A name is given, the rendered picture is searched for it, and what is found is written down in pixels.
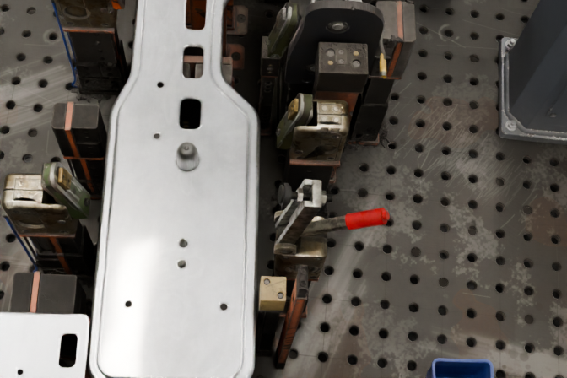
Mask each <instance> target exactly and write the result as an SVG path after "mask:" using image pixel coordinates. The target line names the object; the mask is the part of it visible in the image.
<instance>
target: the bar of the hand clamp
mask: <svg viewBox="0 0 567 378"><path fill-rule="evenodd" d="M332 199H333V197H332V195H327V194H326V191H322V190H321V181H320V180H309V179H304V180H303V182H302V184H301V185H300V187H299V188H298V189H297V190H296V192H292V188H291V186H290V185H289V183H283V184H282V185H280V187H279V189H278V203H280V205H281V207H286V209H285V210H284V211H283V213H282V214H281V216H280V217H279V219H278V221H277V222H276V224H275V229H279V227H282V225H283V224H287V227H286V228H285V230H284V231H283V233H282V234H281V235H280V236H279V238H278V240H277V241H276V243H275V245H276V244H278V243H291V244H294V243H295V242H296V241H297V240H298V239H299V237H300V236H301V235H302V233H303V232H304V231H305V229H306V228H307V226H308V225H309V224H310V222H311V221H312V219H313V218H314V217H315V216H316V215H317V213H318V212H319V211H320V209H321V206H324V205H325V204H326V203H332Z"/></svg>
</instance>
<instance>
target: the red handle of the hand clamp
mask: <svg viewBox="0 0 567 378"><path fill-rule="evenodd" d="M389 218H390V215H389V213H388V211H386V210H385V209H384V208H375V209H370V210H365V211H360V212H355V213H347V214H346V215H345V216H340V217H335V218H329V219H321V220H316V221H311V222H310V224H309V225H308V226H307V228H306V229H305V231H304V232H303V233H302V235H301V236H307V235H316V234H321V233H326V232H332V231H337V230H346V229H349V230H356V229H362V228H367V227H372V226H377V225H383V224H386V223H387V220H389ZM286 227H287V224H283V225H282V227H279V229H278V235H279V236H280V235H281V234H282V233H283V232H284V230H285V228H286ZM301 236H300V237H301Z"/></svg>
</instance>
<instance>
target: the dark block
mask: <svg viewBox="0 0 567 378"><path fill-rule="evenodd" d="M368 74H369V72H368V45H367V44H359V43H339V42H319V43H318V47H317V52H316V60H315V82H314V86H313V90H312V95H313V99H314V100H345V101H346V102H347V103H348V121H349V124H350V122H351V119H352V115H353V111H354V107H355V105H356V101H357V99H358V96H359V94H362V92H363V90H364V87H365V82H366V79H367V77H368ZM333 168H334V171H333V172H332V176H331V179H330V182H329V184H333V183H335V181H336V169H337V167H333Z"/></svg>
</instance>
